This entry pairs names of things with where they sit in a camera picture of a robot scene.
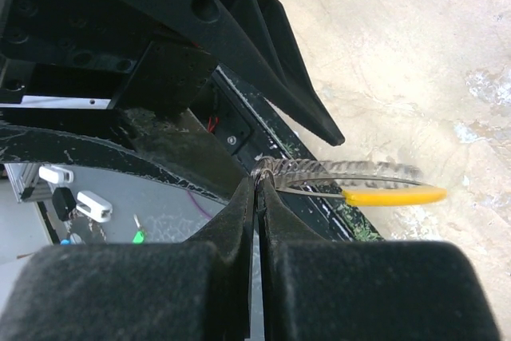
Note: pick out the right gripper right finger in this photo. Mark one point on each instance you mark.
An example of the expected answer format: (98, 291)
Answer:
(316, 289)

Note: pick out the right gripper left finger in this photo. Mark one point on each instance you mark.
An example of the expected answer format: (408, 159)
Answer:
(199, 289)

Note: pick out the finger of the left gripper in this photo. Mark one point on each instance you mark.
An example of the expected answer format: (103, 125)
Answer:
(254, 39)

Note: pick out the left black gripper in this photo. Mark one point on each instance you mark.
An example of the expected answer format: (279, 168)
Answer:
(105, 49)

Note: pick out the green key tag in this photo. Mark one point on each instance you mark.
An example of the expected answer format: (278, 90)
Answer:
(139, 237)

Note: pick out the white plastic clips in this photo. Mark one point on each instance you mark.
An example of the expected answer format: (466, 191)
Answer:
(66, 201)

